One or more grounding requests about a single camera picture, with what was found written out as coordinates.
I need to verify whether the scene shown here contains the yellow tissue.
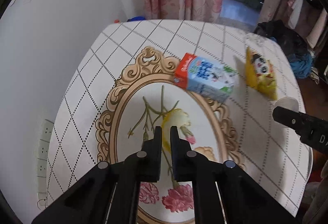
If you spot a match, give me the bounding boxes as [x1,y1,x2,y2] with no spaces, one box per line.
[161,107,192,152]

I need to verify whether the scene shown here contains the clothes rack with coats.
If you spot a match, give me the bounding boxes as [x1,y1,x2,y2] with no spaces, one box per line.
[258,0,327,81]

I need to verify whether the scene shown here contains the yellow snack bag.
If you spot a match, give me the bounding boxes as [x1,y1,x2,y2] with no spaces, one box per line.
[245,47,277,100]

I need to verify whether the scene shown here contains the white checked tablecloth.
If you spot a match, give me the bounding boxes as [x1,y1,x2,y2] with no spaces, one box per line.
[46,20,312,223]

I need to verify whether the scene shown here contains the blue black clothes pile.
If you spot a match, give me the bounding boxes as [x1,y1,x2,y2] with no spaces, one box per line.
[254,19,313,79]

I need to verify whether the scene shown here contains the white wall power strip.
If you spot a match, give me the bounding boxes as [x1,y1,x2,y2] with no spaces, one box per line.
[36,120,54,209]

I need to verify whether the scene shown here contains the blue white milk carton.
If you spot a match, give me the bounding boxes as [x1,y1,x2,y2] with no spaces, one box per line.
[173,53,237,103]

